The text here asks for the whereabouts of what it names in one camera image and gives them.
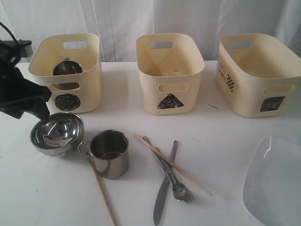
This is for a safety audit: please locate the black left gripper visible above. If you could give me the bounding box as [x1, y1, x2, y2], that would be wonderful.
[0, 46, 52, 120]

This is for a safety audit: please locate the steel mixing bowl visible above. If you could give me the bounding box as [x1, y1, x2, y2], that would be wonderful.
[30, 112, 85, 157]

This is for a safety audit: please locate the steel cup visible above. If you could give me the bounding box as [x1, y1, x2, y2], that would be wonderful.
[53, 57, 83, 76]

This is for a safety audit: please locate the wooden chopstick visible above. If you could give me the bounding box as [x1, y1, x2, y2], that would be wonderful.
[85, 152, 118, 226]
[133, 133, 213, 195]

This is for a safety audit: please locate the steel mug with handle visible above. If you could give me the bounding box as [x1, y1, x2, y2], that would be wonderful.
[78, 129, 129, 180]

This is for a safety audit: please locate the steel table knife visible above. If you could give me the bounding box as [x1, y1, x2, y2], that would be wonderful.
[153, 140, 179, 226]

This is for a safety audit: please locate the steel spoon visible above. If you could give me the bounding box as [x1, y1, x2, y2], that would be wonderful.
[154, 147, 190, 202]

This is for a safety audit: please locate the steel fork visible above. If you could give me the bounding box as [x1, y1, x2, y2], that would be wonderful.
[143, 136, 196, 202]

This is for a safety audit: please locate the cream bin with circle mark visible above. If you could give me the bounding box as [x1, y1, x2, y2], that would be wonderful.
[28, 33, 102, 113]

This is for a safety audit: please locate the white backdrop curtain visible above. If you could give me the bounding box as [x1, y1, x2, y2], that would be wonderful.
[0, 0, 301, 62]

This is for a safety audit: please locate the cream bin with triangle mark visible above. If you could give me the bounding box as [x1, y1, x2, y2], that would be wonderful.
[136, 33, 205, 115]

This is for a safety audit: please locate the cream bin with square mark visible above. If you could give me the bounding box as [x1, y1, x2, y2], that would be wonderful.
[216, 33, 301, 118]

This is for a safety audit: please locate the white square plate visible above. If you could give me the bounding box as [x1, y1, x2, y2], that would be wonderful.
[242, 137, 301, 226]

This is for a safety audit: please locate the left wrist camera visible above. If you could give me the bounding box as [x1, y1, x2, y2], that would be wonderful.
[0, 40, 33, 58]

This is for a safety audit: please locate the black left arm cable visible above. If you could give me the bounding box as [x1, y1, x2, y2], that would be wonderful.
[0, 21, 22, 64]

